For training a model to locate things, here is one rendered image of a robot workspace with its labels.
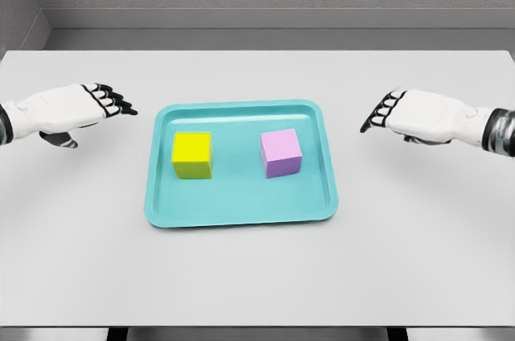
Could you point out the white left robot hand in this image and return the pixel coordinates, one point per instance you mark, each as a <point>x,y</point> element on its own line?
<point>70,109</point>

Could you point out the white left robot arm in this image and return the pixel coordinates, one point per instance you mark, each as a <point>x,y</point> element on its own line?
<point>18,120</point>

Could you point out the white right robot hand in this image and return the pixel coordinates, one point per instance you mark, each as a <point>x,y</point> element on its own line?
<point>422,116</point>

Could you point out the pink cube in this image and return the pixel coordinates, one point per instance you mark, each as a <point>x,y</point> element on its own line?
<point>281,152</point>

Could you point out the yellow cube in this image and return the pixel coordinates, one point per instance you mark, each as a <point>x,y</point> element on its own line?
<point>192,153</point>

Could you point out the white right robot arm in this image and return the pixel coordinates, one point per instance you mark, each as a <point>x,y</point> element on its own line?
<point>489,126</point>

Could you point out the teal rectangular tray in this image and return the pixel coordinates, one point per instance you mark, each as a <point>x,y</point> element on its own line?
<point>241,196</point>

